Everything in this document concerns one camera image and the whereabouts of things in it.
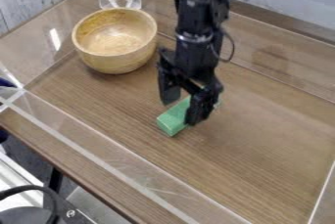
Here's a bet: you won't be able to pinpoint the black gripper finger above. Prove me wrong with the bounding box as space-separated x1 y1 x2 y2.
185 87 223 126
157 63 181 105

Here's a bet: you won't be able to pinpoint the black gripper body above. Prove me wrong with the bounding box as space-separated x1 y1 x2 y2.
159 31 224 95

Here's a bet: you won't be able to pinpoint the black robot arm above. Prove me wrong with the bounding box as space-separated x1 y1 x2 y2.
157 0 232 125

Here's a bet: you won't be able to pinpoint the black table leg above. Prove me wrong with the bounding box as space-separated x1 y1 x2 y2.
49 168 63 193

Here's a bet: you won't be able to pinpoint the green rectangular block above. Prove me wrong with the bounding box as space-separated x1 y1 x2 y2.
156 96 192 137

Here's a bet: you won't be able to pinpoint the light wooden bowl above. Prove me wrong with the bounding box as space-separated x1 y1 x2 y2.
73 8 157 74

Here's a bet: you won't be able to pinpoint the grey metal base plate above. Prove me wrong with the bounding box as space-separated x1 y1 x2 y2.
57 195 97 224

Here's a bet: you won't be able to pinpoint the black cable loop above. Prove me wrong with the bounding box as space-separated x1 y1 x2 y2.
0 184 61 224

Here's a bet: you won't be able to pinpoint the clear acrylic tray walls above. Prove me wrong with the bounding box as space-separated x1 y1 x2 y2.
0 0 335 224

